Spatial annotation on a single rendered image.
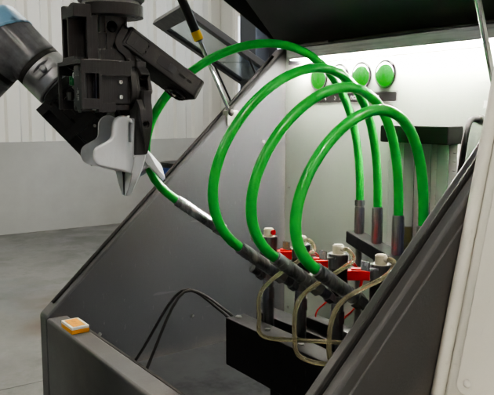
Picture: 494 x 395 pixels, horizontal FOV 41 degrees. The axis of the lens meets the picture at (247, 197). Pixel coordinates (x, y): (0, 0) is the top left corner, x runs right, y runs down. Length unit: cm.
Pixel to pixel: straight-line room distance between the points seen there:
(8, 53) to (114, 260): 43
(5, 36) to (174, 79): 37
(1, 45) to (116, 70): 37
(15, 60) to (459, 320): 72
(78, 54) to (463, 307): 51
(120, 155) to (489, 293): 43
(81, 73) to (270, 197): 79
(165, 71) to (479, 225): 40
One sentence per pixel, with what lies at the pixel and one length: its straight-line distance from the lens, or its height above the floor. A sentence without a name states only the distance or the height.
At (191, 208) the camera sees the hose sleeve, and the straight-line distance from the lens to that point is 105.
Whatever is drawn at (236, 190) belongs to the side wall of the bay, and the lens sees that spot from 138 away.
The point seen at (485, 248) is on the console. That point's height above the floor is 116.
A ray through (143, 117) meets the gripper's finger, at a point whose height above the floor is 131.
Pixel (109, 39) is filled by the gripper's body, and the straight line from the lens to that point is 76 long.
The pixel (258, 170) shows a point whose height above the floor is 124.
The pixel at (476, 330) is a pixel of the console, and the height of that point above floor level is 107.
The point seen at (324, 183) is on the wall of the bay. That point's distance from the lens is 136.
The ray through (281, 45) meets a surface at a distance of 110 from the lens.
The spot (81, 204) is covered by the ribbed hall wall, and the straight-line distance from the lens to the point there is 785.
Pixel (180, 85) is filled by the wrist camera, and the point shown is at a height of 134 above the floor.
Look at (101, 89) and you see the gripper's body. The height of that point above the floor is 133.
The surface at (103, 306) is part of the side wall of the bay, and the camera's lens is 128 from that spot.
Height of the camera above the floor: 131
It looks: 7 degrees down
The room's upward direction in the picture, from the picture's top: straight up
